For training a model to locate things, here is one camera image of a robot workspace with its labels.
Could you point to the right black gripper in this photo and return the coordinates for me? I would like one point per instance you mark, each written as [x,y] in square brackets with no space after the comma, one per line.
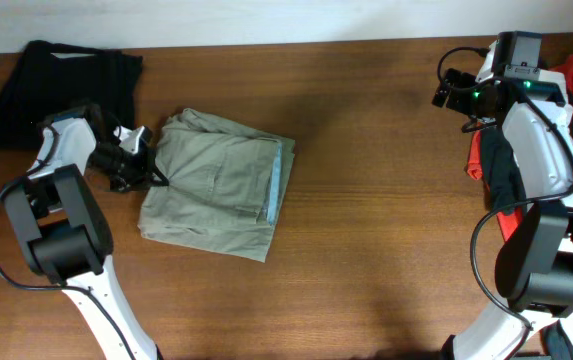
[465,82]

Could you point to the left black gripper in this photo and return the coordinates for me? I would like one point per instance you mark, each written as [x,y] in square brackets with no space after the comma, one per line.
[145,175]

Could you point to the khaki shorts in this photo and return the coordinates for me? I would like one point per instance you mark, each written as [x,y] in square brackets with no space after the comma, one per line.
[227,183]

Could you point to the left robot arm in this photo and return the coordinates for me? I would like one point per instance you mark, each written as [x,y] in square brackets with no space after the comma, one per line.
[61,230]

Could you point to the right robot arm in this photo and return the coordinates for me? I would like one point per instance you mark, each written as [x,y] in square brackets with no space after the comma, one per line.
[534,268]

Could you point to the black garment in pile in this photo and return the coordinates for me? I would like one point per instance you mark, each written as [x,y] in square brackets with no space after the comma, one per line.
[501,170]

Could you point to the folded black garment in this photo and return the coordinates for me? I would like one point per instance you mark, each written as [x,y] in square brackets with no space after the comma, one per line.
[52,77]

